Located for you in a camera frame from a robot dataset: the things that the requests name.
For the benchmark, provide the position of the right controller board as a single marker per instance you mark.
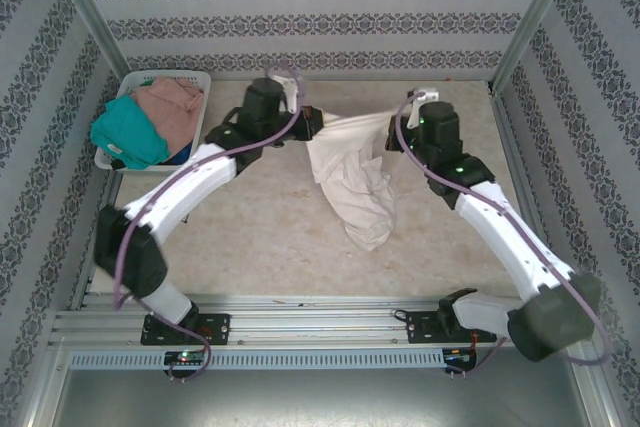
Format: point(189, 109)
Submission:
point(457, 356)

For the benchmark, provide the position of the blue t-shirt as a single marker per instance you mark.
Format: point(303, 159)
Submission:
point(181, 154)

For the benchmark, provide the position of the white plastic laundry basket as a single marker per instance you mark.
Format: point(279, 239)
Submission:
point(197, 82)

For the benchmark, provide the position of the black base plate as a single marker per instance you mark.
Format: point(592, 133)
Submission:
point(420, 327)
point(220, 327)

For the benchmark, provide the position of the teal t-shirt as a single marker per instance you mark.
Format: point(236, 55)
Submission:
point(127, 132)

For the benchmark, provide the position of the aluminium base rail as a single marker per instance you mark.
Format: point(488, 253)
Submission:
point(325, 319)

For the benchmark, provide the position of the green garment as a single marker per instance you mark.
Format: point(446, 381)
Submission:
point(146, 82)

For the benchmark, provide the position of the white t-shirt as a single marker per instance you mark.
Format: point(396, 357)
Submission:
point(350, 172)

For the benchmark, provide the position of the aluminium side rail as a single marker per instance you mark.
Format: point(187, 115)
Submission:
point(111, 187)
point(510, 137)

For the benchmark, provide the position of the aluminium frame post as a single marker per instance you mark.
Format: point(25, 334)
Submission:
point(85, 2)
point(537, 12)

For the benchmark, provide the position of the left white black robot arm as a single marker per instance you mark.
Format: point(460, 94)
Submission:
point(175, 192)

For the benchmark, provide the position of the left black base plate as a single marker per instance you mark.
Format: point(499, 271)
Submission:
point(220, 327)

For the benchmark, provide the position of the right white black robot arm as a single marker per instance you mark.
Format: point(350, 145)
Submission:
point(500, 232)

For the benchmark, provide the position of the controller board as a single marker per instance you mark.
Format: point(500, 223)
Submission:
point(185, 358)
point(457, 356)

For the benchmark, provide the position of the left controller board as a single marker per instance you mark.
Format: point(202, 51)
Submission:
point(185, 358)

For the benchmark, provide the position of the pink t-shirt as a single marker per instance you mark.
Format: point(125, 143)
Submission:
point(170, 107)

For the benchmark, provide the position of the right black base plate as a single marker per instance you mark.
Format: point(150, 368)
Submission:
point(420, 327)

